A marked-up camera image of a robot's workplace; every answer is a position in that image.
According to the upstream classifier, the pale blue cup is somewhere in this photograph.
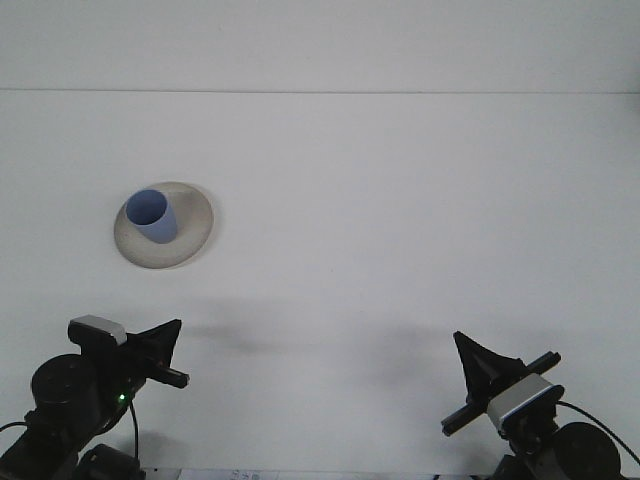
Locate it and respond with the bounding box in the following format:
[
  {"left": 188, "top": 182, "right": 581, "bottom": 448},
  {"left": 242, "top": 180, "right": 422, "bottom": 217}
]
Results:
[{"left": 124, "top": 187, "right": 179, "bottom": 246}]

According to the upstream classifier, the pale round plate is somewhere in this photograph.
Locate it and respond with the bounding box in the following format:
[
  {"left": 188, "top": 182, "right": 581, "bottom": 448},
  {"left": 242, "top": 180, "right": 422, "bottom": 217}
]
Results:
[{"left": 112, "top": 180, "right": 219, "bottom": 271}]

